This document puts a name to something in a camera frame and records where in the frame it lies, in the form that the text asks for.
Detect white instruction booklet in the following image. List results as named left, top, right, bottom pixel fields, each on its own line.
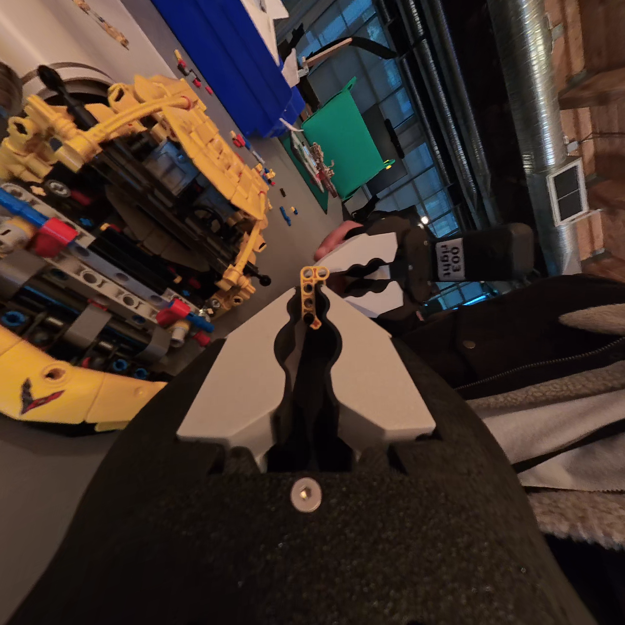
left=0, top=0, right=162, bottom=98

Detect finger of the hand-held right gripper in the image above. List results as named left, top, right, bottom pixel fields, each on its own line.
left=322, top=232, right=398, bottom=275
left=342, top=279, right=406, bottom=319

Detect yellow connector brick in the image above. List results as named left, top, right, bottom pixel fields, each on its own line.
left=299, top=266, right=330, bottom=329

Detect scattered small coloured bricks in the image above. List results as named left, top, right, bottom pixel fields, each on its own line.
left=175, top=49, right=299, bottom=226

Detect crumpled white paper wrappers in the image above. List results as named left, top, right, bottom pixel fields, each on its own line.
left=242, top=0, right=303, bottom=89

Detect dark wall screen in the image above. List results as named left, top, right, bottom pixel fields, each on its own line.
left=361, top=105, right=406, bottom=162

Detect white air vent grille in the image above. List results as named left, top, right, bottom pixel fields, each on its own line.
left=546, top=157, right=589, bottom=225

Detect green cutting mat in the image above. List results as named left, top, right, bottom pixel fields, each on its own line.
left=281, top=132, right=330, bottom=213

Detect silver ventilation duct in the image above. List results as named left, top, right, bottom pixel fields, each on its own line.
left=488, top=0, right=582, bottom=274

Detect yellow toy brick car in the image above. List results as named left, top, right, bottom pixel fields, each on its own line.
left=0, top=73, right=271, bottom=433

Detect blue plastic bin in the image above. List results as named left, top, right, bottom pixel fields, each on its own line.
left=151, top=0, right=306, bottom=138

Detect person's right forearm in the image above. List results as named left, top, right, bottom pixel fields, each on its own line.
left=405, top=276, right=625, bottom=386

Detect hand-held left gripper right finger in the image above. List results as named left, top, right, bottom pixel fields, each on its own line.
left=315, top=285, right=436, bottom=472

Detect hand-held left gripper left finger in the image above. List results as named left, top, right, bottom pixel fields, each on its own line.
left=177, top=287, right=304, bottom=472

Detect small wooden model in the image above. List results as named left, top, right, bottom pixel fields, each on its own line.
left=307, top=142, right=338, bottom=196

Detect person's right hand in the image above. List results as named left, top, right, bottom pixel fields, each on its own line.
left=315, top=220, right=364, bottom=262

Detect white shirt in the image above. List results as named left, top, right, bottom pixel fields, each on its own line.
left=481, top=391, right=625, bottom=491

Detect grey desk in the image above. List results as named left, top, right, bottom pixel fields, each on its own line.
left=0, top=0, right=352, bottom=625

